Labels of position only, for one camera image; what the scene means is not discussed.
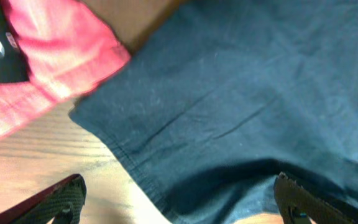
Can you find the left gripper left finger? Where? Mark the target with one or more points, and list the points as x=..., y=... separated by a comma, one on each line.
x=61, y=203

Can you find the red shorts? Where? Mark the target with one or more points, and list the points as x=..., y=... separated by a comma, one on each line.
x=68, y=51

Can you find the navy blue shorts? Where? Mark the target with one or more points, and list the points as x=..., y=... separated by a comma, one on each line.
x=228, y=94

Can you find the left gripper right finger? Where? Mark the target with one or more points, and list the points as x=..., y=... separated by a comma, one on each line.
x=301, y=203

